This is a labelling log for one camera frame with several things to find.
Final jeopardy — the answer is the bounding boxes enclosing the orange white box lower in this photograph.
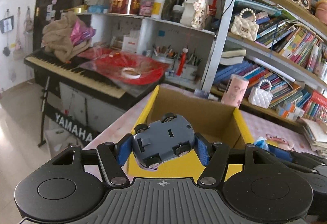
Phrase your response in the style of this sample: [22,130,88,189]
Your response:
[275,105,298,121]

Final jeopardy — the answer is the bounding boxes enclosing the red paper sheets pile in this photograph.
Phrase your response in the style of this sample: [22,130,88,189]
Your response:
[77,47,169,86]

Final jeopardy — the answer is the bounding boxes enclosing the white quilted pearl handbag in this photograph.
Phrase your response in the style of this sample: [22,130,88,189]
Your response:
[248,79,273,109]

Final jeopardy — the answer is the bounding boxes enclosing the orange white box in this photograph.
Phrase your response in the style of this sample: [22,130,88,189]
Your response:
[275,105,298,121]
[283,102,304,118]

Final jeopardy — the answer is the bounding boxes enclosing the black Yamaha keyboard piano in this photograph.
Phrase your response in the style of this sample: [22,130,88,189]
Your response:
[24,49,165,134]

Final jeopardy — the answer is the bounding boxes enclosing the red thick dictionary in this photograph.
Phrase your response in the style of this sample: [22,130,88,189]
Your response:
[309,90,326,115]

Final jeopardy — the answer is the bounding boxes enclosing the yellow cardboard box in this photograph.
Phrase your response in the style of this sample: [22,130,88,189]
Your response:
[127,85,254,180]

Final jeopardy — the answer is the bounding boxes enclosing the pink cylindrical container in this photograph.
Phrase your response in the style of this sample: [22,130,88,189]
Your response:
[221,74,249,108]

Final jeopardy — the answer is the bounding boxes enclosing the white adhesive tape roll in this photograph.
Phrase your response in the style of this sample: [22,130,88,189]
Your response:
[121,67,141,79]

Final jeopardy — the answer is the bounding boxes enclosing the row of leaning books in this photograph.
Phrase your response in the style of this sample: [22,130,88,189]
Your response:
[213,60,311,109]

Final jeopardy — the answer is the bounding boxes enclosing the beige crumpled cloth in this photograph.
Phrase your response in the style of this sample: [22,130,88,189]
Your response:
[42,12,91,63]

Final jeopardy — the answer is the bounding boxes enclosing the grey toy car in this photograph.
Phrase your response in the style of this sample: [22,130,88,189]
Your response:
[132,113,196,171]

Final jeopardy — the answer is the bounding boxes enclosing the orange white box upper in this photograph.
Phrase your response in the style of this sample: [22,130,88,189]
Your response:
[283,102,304,118]

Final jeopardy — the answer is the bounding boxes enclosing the white bookshelf frame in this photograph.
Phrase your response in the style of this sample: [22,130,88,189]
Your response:
[203,0,326,92]

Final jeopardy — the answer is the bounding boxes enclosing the cream quilted handbag upper shelf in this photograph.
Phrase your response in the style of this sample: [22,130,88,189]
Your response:
[231,8,259,42]

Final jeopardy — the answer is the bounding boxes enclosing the stack of papers and notebooks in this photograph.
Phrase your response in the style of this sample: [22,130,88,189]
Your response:
[299,118,327,158]

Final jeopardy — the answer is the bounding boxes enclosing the pink cartoon table mat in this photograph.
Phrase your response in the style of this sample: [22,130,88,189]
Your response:
[86,84,312,153]

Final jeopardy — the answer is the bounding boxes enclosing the blue paper ball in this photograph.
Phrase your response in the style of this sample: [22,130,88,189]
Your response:
[254,137,270,151]

